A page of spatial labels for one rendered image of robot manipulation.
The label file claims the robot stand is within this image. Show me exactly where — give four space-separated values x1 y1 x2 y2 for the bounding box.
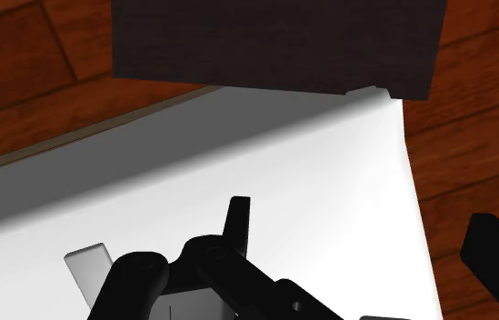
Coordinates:
110 0 449 102

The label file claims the grey flat rectangular object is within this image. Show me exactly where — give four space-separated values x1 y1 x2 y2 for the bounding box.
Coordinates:
64 242 238 320

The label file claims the white table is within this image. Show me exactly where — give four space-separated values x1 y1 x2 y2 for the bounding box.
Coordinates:
0 85 445 320

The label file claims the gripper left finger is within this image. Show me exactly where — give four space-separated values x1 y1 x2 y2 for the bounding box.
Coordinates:
86 195 344 320

